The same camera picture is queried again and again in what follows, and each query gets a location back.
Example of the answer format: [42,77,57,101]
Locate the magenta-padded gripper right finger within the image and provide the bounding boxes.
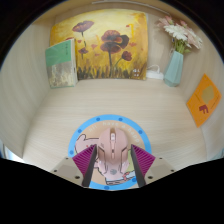
[130,143,176,188]

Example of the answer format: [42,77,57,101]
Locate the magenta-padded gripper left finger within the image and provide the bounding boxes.
[49,143,98,188]

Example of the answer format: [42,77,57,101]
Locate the pink computer mouse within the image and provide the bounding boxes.
[95,127,130,181]

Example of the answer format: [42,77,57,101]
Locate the round cartoon mouse pad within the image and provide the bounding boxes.
[67,114,153,192]

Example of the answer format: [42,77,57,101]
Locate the orange cover book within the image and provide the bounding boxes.
[186,73,223,129]

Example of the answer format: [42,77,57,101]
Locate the white power strip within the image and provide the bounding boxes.
[145,64,165,80]

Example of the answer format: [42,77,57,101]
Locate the teal geometric vase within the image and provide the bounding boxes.
[163,50,185,88]

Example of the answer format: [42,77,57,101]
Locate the green cover book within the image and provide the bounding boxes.
[44,39,79,90]

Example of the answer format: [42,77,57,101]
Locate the poppy flower canvas painting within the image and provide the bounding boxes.
[49,8,150,81]

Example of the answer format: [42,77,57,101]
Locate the pink and white flowers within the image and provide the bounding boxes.
[156,15,204,54]

